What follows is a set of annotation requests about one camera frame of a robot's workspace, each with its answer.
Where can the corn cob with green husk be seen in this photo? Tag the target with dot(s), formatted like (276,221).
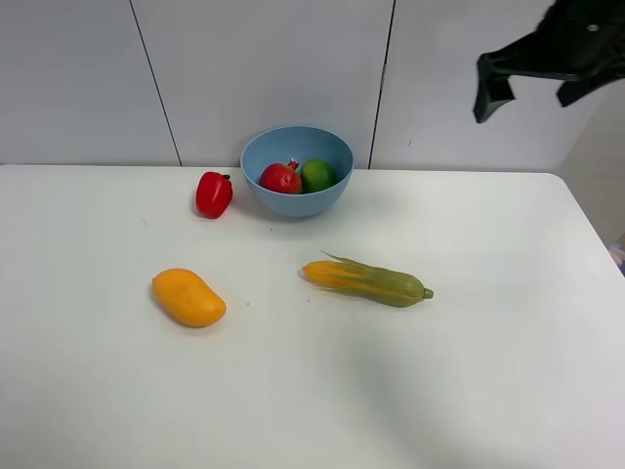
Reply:
(376,284)

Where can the red pomegranate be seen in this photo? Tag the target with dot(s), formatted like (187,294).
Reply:
(282,178)

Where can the light blue plastic bowl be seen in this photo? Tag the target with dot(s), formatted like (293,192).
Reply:
(302,144)

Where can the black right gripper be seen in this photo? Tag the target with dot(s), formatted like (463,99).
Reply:
(575,40)

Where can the green lime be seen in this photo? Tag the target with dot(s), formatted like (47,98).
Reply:
(318,175)

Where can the red bell pepper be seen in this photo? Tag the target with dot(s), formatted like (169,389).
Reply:
(213,195)

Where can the yellow orange mango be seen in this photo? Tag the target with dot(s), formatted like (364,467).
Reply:
(187,298)

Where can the pink object at table edge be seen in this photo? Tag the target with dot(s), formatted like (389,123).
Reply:
(617,252)

